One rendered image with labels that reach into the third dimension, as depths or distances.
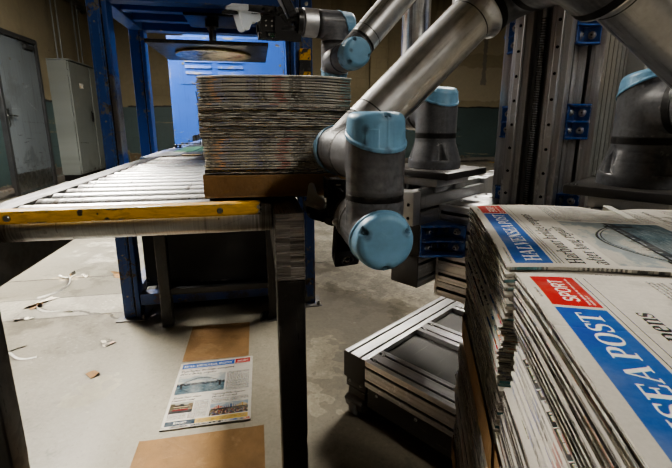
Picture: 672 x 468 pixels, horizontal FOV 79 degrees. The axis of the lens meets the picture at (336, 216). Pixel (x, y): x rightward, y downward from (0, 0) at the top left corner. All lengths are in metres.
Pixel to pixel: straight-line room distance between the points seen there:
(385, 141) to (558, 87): 0.74
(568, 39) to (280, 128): 0.73
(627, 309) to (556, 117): 0.88
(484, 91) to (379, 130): 10.49
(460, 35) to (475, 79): 10.16
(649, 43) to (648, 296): 0.50
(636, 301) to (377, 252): 0.26
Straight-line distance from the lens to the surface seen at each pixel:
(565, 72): 1.17
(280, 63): 4.37
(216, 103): 0.80
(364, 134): 0.49
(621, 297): 0.35
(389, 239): 0.49
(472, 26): 0.72
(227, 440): 1.46
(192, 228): 0.76
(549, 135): 1.16
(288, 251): 0.70
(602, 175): 1.04
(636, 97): 1.02
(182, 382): 1.74
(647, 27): 0.77
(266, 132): 0.79
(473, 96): 10.82
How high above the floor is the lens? 0.95
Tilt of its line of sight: 13 degrees down
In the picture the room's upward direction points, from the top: straight up
